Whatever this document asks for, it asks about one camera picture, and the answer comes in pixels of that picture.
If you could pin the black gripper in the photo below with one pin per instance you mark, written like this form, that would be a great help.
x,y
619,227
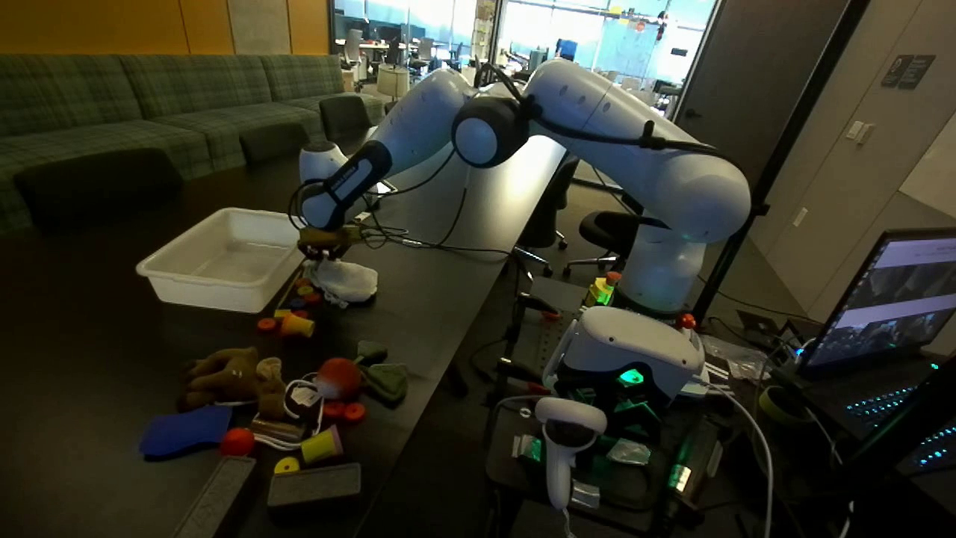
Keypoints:
x,y
320,239

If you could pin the small orange toy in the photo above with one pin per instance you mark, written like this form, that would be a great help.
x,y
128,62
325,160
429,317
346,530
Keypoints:
x,y
289,324

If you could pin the orange plush toy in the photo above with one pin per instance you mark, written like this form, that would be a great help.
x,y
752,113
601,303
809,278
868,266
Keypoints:
x,y
341,378

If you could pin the green plush toy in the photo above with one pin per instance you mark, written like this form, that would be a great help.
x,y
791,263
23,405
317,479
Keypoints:
x,y
387,381

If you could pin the brown plush toy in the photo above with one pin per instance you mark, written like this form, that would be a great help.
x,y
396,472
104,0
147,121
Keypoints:
x,y
235,378

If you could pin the small red toy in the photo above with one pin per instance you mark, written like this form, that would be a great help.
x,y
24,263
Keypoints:
x,y
347,411

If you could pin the yellow cylinder toy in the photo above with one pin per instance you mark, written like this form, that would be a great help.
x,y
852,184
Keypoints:
x,y
320,447

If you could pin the small red ball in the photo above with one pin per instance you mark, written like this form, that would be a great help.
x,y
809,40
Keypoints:
x,y
237,439

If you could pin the small yellow round toy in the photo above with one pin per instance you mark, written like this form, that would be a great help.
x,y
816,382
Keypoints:
x,y
286,467

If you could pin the blue foam block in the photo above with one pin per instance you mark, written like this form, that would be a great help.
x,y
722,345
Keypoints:
x,y
184,432

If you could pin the dark gray foam block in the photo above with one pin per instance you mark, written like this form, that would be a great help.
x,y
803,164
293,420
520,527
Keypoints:
x,y
316,484

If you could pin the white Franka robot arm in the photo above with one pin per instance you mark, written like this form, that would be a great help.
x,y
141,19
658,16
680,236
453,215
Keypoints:
x,y
646,169

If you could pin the white plastic container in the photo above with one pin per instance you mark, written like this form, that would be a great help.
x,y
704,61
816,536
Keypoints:
x,y
226,263

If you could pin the dark ottoman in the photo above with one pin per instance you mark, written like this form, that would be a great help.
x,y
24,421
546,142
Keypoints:
x,y
272,142
95,184

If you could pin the green plaid sofa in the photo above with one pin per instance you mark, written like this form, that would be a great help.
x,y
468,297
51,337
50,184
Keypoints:
x,y
120,109

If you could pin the green yellow small device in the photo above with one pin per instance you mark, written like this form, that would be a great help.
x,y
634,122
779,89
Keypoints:
x,y
601,290

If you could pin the black office chair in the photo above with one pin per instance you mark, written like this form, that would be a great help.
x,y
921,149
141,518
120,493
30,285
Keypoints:
x,y
607,233

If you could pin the white VR controller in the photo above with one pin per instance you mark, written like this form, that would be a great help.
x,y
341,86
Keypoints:
x,y
570,438

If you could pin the red stop button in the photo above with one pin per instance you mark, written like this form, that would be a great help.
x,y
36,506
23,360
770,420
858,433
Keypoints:
x,y
688,321

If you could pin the black diagonal pole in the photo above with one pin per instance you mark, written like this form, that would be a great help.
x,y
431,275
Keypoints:
x,y
797,128

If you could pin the open laptop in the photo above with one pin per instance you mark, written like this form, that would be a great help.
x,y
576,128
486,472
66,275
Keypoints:
x,y
885,317

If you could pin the white wall outlet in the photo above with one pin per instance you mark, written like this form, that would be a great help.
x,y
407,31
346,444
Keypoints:
x,y
803,215

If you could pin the white light switch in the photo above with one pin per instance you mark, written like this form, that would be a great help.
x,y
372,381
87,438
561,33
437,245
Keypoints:
x,y
858,131

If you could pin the gray wall sign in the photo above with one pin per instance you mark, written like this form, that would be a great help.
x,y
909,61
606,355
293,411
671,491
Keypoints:
x,y
909,68

